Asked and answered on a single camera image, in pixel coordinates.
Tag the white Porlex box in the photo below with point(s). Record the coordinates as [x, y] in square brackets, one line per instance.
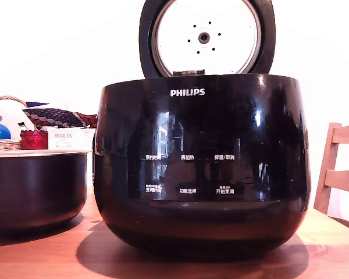
[64, 139]

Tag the black rice cooker lid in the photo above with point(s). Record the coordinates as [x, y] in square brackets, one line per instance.
[146, 37]

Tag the dotted patterned dark cloth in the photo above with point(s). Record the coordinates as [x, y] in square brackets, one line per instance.
[55, 117]

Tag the black inner cooking pot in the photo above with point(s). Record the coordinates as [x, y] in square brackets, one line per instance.
[35, 189]

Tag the light wooden chair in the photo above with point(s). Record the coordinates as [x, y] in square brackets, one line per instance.
[327, 162]

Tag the black Philips rice cooker body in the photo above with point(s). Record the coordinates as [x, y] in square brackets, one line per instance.
[192, 218]

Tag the white stuffed toy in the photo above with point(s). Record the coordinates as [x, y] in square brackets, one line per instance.
[11, 116]

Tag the woven wicker basket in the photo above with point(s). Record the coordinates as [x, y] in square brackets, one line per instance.
[3, 144]

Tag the red glass jar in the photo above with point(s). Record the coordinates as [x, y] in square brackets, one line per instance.
[33, 141]

